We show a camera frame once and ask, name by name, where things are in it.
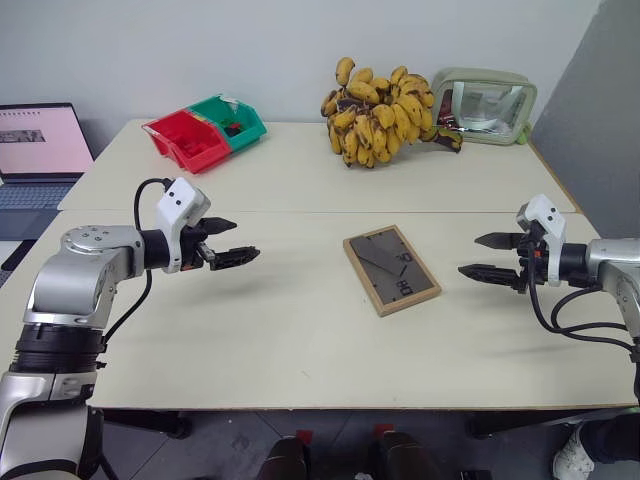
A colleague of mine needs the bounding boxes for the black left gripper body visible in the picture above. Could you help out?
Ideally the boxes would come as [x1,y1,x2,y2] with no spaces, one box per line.
[179,218,217,272]

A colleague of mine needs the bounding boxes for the green plastic storage bin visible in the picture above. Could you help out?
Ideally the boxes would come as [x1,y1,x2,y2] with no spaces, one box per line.
[187,93,268,154]

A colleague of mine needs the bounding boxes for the laptop with pink screen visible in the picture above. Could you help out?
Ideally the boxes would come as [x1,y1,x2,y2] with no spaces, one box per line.
[0,102,97,242]

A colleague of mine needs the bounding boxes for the dark trouser leg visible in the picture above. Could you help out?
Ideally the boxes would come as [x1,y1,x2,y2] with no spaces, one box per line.
[582,407,640,467]

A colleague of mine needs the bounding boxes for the wooden block with grey face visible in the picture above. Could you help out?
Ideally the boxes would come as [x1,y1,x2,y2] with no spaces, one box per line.
[342,224,444,318]

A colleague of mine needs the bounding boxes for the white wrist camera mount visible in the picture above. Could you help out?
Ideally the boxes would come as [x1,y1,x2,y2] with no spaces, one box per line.
[515,193,568,288]
[154,176,213,274]

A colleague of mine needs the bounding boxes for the yellow banana bunch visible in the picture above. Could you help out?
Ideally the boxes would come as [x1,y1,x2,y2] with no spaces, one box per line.
[319,56,465,171]

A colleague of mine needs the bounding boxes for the black table foot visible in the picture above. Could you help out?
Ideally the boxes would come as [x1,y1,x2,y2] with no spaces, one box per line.
[464,408,604,440]
[101,408,193,441]

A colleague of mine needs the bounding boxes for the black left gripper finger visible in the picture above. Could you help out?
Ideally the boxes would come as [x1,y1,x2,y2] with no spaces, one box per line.
[202,216,239,237]
[209,245,262,272]

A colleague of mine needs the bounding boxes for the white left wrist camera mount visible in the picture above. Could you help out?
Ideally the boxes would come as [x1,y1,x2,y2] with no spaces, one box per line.
[154,176,213,274]

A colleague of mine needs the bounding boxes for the clear pouch with green trim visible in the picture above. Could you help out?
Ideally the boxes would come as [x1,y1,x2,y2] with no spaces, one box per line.
[430,67,539,147]

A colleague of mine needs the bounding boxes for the dark rounded shape red tab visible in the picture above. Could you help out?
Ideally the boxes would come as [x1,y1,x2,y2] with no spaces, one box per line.
[368,423,442,480]
[263,428,314,480]

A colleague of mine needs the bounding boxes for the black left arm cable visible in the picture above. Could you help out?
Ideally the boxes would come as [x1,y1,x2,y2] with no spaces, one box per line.
[97,178,170,351]

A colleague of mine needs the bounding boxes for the dark red packet in pouch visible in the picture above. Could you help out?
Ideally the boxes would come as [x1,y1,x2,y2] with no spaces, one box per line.
[436,88,464,130]

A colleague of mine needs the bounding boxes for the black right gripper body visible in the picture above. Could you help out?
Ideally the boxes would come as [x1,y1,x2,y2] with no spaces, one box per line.
[516,223,550,295]

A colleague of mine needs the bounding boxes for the white shoe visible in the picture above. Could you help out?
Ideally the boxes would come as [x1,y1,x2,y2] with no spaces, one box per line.
[552,423,597,480]

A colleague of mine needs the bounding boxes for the dark parts in green bin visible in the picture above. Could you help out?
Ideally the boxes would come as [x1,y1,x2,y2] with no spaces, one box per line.
[219,118,249,139]

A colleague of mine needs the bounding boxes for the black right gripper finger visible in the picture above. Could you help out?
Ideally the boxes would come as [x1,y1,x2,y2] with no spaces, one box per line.
[456,263,527,294]
[473,231,524,251]

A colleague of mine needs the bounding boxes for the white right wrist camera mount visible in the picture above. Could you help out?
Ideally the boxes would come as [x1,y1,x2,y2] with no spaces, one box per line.
[515,193,568,288]

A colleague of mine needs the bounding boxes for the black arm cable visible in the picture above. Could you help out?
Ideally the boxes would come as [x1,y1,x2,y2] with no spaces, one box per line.
[97,178,170,351]
[526,279,640,407]

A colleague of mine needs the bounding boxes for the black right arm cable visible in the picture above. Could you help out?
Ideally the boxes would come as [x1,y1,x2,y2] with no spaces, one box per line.
[526,279,640,407]

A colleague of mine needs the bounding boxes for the red plastic storage bin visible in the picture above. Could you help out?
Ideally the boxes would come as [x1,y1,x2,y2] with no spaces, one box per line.
[141,109,232,176]

